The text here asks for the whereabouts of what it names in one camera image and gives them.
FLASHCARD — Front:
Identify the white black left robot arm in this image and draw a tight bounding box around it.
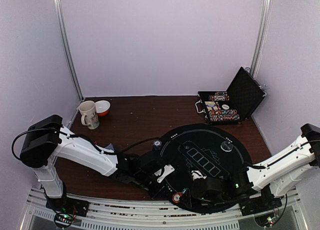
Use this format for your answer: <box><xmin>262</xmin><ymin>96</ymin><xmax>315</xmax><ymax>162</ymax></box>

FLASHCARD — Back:
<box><xmin>11</xmin><ymin>115</ymin><xmax>175</xmax><ymax>212</ymax></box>

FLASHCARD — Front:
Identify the black poker chip case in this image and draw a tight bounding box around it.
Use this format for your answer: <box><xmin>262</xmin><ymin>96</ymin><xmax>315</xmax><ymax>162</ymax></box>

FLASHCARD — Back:
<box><xmin>195</xmin><ymin>67</ymin><xmax>267</xmax><ymax>125</ymax></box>

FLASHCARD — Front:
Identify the round black poker mat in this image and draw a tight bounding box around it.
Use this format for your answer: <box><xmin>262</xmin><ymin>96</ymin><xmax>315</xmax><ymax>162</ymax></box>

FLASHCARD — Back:
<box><xmin>152</xmin><ymin>124</ymin><xmax>252</xmax><ymax>213</ymax></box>

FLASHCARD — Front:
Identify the orange white ceramic bowl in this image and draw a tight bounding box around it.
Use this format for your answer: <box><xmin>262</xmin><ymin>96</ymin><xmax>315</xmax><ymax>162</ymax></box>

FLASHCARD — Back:
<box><xmin>95</xmin><ymin>100</ymin><xmax>111</xmax><ymax>117</ymax></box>

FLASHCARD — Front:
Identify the blue playing card box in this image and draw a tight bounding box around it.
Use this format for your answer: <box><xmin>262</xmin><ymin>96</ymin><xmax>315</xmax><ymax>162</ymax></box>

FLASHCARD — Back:
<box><xmin>205</xmin><ymin>101</ymin><xmax>219</xmax><ymax>111</ymax></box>

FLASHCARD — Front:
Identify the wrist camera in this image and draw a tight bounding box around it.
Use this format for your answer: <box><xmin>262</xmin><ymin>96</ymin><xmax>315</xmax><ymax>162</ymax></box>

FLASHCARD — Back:
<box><xmin>191</xmin><ymin>170</ymin><xmax>207</xmax><ymax>181</ymax></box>
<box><xmin>154</xmin><ymin>164</ymin><xmax>175</xmax><ymax>183</ymax></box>

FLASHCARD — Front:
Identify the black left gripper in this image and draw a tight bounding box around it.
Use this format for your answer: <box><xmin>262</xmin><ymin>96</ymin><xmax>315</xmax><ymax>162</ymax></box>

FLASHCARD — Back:
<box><xmin>133</xmin><ymin>172</ymin><xmax>171</xmax><ymax>201</ymax></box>

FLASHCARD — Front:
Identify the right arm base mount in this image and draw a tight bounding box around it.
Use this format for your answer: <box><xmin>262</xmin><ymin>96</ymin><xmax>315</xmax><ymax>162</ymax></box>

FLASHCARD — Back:
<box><xmin>239</xmin><ymin>196</ymin><xmax>282</xmax><ymax>216</ymax></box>

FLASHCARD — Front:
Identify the grey playing card deck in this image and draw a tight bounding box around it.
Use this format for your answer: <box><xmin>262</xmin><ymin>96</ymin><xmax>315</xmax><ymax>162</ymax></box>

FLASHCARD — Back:
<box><xmin>105</xmin><ymin>143</ymin><xmax>114</xmax><ymax>150</ymax></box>

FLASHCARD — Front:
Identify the white floral ceramic mug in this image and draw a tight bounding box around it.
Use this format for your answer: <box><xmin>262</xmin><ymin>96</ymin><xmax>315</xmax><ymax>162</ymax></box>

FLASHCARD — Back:
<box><xmin>78</xmin><ymin>101</ymin><xmax>100</xmax><ymax>130</ymax></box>

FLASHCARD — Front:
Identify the orange poker chip stack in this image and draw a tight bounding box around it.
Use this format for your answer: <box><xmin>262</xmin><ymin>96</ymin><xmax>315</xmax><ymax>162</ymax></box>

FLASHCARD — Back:
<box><xmin>172</xmin><ymin>192</ymin><xmax>183</xmax><ymax>203</ymax></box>

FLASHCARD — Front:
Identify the grey dealer button on mat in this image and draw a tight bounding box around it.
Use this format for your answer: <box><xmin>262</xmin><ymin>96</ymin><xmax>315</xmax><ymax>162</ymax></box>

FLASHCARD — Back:
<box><xmin>220</xmin><ymin>141</ymin><xmax>234</xmax><ymax>152</ymax></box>

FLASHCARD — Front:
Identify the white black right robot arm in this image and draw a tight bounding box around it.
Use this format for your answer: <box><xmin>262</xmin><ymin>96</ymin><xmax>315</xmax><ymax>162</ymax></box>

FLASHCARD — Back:
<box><xmin>190</xmin><ymin>124</ymin><xmax>320</xmax><ymax>211</ymax></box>

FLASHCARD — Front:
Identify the left aluminium corner post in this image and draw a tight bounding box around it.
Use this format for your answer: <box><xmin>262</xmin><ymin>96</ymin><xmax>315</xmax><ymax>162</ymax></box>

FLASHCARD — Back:
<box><xmin>53</xmin><ymin>0</ymin><xmax>85</xmax><ymax>101</ymax></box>

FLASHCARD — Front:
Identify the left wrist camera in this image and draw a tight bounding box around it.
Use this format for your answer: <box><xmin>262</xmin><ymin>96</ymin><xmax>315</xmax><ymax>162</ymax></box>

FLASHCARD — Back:
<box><xmin>154</xmin><ymin>164</ymin><xmax>175</xmax><ymax>183</ymax></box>

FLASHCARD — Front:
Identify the right aluminium corner post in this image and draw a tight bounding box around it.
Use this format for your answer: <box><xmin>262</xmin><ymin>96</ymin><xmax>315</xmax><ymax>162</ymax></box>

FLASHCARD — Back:
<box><xmin>250</xmin><ymin>0</ymin><xmax>272</xmax><ymax>79</ymax></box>

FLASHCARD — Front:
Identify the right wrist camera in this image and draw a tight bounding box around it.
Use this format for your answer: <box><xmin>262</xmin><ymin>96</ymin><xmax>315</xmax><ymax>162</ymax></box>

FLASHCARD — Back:
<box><xmin>191</xmin><ymin>170</ymin><xmax>207</xmax><ymax>181</ymax></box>

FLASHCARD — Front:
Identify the poker chip row in case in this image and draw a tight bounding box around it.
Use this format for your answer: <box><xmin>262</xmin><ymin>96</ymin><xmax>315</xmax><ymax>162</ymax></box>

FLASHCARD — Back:
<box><xmin>208</xmin><ymin>95</ymin><xmax>230</xmax><ymax>101</ymax></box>
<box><xmin>209</xmin><ymin>109</ymin><xmax>238</xmax><ymax>116</ymax></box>
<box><xmin>214</xmin><ymin>92</ymin><xmax>227</xmax><ymax>96</ymax></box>
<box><xmin>210</xmin><ymin>115</ymin><xmax>240</xmax><ymax>122</ymax></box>

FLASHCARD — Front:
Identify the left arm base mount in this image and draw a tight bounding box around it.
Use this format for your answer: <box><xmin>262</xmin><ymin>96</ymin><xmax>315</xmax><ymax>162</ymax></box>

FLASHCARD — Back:
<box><xmin>44</xmin><ymin>194</ymin><xmax>89</xmax><ymax>217</ymax></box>

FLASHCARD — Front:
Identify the aluminium corner post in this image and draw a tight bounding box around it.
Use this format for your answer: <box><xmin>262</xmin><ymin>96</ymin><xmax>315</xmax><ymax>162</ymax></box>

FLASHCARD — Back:
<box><xmin>250</xmin><ymin>0</ymin><xmax>272</xmax><ymax>79</ymax></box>
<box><xmin>53</xmin><ymin>0</ymin><xmax>85</xmax><ymax>101</ymax></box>

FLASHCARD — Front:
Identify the purple poker chip stack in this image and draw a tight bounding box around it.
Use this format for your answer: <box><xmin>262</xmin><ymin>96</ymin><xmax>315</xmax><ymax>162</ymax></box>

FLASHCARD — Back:
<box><xmin>152</xmin><ymin>140</ymin><xmax>162</xmax><ymax>150</ymax></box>

